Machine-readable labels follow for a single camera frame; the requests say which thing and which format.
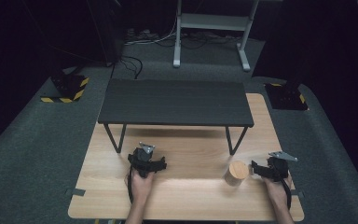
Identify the dark cabinet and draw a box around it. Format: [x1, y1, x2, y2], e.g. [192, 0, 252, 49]
[85, 0, 126, 67]

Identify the grey metal stand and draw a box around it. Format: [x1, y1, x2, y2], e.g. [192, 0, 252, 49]
[172, 0, 261, 73]

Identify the black shelf riser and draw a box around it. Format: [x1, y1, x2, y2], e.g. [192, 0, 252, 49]
[97, 77, 255, 156]

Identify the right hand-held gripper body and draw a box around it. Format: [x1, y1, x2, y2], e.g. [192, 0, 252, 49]
[267, 150, 299, 183]

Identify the yellow-black striped stand base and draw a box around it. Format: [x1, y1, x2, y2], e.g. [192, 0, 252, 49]
[40, 72, 90, 104]
[264, 81, 310, 111]

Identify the person's right hand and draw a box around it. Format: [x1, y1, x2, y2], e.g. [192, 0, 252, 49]
[262, 174, 295, 210]

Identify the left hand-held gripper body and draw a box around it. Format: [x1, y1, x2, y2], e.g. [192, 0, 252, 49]
[132, 142, 157, 179]

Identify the black floor cable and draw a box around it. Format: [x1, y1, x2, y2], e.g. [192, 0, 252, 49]
[117, 55, 144, 80]

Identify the person's left hand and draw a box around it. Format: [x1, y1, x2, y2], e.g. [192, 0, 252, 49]
[125, 170, 157, 206]

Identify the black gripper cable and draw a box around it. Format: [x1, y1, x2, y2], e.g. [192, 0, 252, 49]
[279, 176, 293, 211]
[127, 166, 136, 205]

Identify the wooden cylinder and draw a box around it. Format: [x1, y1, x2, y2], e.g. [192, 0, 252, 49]
[223, 160, 250, 188]

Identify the white floor cable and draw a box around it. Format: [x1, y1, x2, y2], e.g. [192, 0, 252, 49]
[124, 18, 179, 47]

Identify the power strip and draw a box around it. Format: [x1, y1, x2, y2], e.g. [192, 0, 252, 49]
[126, 28, 152, 39]

